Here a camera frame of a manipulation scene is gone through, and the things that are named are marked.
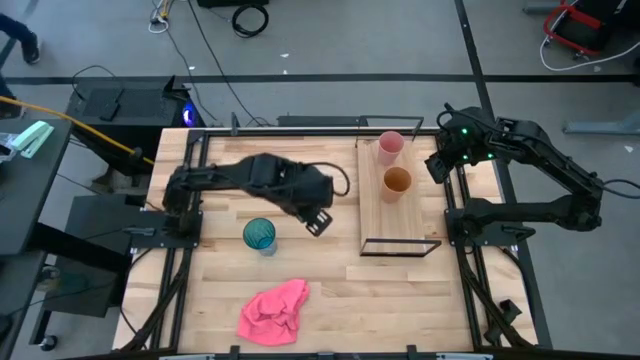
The orange plastic cup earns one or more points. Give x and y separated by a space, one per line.
397 184

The person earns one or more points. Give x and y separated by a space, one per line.
22 37

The pink microfibre cloth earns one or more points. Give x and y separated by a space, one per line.
272 315

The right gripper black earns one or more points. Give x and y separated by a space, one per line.
442 167

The mint green stapler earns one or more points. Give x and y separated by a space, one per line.
32 139

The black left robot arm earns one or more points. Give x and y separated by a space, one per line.
225 177

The black side desk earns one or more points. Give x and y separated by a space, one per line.
30 200

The black computer tower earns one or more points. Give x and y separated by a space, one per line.
135 107

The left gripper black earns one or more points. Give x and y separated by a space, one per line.
310 192

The black equipment stand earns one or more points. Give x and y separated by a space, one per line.
85 270

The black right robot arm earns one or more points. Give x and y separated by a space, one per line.
550 160

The pink plastic cup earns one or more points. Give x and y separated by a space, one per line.
390 146

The teal faceted plastic cup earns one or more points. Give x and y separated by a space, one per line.
260 235

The wooden shelf with black frame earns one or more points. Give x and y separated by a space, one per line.
391 220

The red wheeled cart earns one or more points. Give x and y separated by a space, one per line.
575 27

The grey metal stand foot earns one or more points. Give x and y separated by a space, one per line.
605 126

